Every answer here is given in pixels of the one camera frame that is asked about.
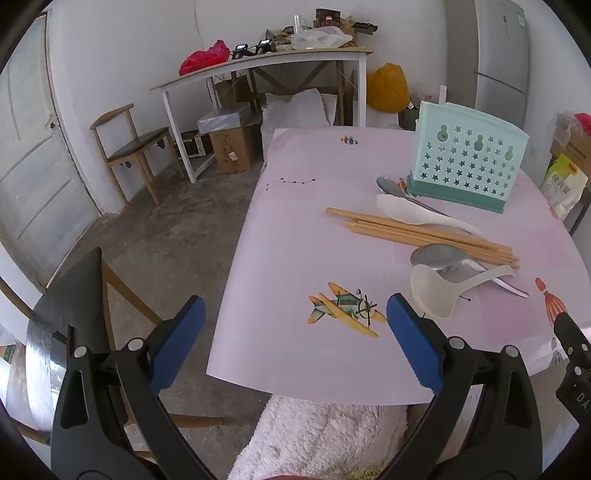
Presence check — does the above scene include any white panel door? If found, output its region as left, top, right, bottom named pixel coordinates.
left=0, top=14, right=102, bottom=287

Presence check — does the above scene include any yellow white rice bag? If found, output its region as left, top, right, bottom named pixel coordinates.
left=540, top=153, right=589, bottom=220

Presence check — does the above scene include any white-legged wooden desk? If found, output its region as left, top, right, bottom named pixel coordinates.
left=150, top=46, right=374, bottom=184

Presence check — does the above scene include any brown cardboard box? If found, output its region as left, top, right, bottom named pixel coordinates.
left=210, top=124, right=262, bottom=174

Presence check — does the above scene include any metal spoon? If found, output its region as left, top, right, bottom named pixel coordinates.
left=376, top=176, right=451, bottom=217

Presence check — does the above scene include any grey plastic-wrapped box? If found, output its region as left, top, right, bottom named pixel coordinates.
left=198, top=104, right=252, bottom=134

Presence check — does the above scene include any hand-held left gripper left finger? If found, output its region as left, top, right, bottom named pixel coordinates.
left=51, top=295, right=218, bottom=480

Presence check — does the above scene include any white woven sack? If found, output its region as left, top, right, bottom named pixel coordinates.
left=262, top=89, right=338, bottom=160

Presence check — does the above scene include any clear plastic bag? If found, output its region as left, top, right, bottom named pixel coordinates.
left=290, top=26, right=354, bottom=51

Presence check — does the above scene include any teal star-hole utensil holder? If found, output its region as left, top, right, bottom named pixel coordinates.
left=406, top=100, right=530, bottom=214

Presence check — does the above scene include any white plastic ladle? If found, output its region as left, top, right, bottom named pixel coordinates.
left=410, top=263, right=515, bottom=319

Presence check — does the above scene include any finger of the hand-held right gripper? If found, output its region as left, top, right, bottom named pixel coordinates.
left=553, top=312, right=591, bottom=370

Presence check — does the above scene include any large open cardboard box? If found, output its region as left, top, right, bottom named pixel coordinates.
left=549, top=124, right=591, bottom=174

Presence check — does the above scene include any dark green bag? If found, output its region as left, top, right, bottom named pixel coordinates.
left=398, top=104, right=421, bottom=131

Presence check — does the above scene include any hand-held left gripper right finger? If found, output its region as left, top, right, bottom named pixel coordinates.
left=386, top=292, right=543, bottom=480

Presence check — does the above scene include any grey refrigerator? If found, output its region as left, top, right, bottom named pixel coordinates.
left=475, top=0, right=531, bottom=130

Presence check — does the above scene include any brown packaging clutter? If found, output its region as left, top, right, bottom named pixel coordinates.
left=265, top=8, right=377, bottom=51

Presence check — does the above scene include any white plastic rice paddle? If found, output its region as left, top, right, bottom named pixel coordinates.
left=376, top=194, right=485, bottom=236

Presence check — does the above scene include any bundle of wooden chopsticks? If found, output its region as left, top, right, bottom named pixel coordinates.
left=326, top=207, right=520, bottom=270

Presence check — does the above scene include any wooden chair with black seat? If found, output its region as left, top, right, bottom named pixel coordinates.
left=90, top=104, right=185, bottom=206
left=0, top=247, right=227, bottom=462

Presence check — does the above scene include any white fluffy cloth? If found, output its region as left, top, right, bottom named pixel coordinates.
left=228, top=394, right=409, bottom=480

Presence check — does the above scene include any metal ladle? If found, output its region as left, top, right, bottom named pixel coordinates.
left=410, top=244, right=529, bottom=298

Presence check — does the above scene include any yellow plastic bag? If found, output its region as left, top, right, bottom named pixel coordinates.
left=367, top=63, right=411, bottom=113

